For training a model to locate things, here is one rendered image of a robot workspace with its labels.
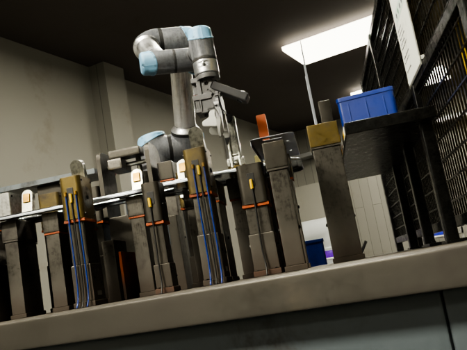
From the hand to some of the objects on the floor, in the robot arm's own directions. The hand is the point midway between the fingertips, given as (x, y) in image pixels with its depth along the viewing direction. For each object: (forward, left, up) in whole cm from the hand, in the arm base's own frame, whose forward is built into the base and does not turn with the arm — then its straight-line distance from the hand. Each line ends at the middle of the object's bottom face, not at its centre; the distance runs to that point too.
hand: (226, 138), depth 177 cm
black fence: (-46, +43, -111) cm, 128 cm away
